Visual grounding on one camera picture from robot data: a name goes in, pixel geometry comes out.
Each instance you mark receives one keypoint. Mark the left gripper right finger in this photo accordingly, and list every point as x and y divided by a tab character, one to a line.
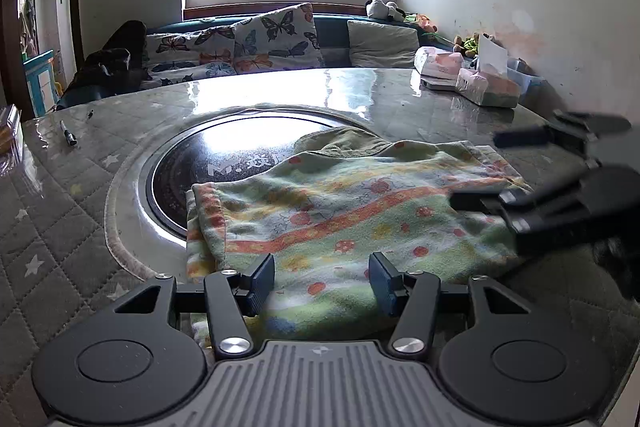
411	299

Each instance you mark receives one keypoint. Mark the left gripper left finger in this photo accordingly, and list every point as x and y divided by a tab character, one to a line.
231	296

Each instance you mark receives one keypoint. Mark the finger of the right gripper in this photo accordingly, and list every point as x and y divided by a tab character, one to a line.
513	205
572	131

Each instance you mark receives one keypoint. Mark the green patterned child's cardigan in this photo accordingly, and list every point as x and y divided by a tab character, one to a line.
342	195

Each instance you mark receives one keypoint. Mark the black clothes pile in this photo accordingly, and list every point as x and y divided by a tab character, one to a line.
115	69

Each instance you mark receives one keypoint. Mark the clear plastic storage box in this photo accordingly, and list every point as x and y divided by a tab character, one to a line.
520	73

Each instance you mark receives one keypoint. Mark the tissue pack with paper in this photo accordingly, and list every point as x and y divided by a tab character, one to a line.
486	84

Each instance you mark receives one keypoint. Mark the round black induction cooktop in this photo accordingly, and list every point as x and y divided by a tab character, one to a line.
225	149

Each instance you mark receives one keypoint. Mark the flat book under tissues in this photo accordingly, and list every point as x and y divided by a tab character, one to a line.
438	84

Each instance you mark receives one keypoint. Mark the pink tissue pack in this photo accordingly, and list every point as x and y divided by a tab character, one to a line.
437	63

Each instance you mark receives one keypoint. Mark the quilted grey star tablecloth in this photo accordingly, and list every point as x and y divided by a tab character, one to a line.
100	325

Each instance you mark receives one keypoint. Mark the small plush toys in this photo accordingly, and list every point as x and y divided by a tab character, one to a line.
467	44

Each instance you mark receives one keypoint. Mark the grey plain cushion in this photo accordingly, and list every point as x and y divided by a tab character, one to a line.
374	45

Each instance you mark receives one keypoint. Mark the black silver pen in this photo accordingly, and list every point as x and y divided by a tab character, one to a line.
69	137

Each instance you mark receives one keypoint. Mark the white plush toy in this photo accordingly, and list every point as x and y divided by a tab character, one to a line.
388	11

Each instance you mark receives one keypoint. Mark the butterfly print cushion lying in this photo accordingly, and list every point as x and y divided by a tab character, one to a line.
178	58

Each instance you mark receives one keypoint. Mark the blue sofa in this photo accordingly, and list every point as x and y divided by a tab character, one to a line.
332	34

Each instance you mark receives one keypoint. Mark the butterfly print cushion upright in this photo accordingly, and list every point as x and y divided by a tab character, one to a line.
285	39

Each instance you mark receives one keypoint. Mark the clear plastic clamshell container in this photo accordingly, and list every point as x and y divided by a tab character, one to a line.
11	139

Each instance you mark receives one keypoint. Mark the blue white cabinet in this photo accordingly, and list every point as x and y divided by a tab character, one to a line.
40	82

